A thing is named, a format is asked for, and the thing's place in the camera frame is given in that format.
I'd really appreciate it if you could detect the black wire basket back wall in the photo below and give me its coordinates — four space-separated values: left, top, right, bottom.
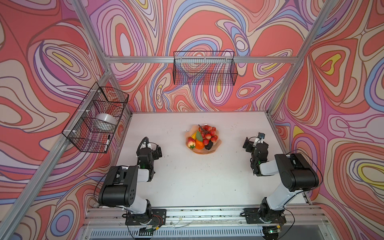
173 50 238 86

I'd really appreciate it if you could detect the black wire basket left wall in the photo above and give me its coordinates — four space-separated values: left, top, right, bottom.
62 83 129 154

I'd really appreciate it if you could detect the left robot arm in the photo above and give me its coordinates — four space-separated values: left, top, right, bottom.
98 137 166 228

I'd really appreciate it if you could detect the red lychee bunch with leaf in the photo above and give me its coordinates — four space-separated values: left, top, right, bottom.
196 125 219 145

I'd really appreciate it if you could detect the dark avocado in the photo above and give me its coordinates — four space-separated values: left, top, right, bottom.
205 141 214 151

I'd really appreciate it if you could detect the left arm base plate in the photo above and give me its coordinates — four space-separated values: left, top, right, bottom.
122 209 167 227

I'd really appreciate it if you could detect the black wire basket wall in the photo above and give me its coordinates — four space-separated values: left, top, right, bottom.
173 50 238 86
62 83 129 154

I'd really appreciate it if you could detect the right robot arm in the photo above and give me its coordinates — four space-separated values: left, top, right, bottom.
241 133 320 225

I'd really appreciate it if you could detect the grey tape roll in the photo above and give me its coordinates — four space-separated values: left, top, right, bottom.
95 113 117 133

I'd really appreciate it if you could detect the orange persimmon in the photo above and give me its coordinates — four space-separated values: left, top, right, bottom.
195 139 205 150

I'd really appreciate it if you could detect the yellow orange mango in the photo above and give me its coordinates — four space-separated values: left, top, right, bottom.
191 132 197 140

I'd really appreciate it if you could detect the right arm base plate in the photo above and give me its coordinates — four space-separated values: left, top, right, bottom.
240 208 287 225

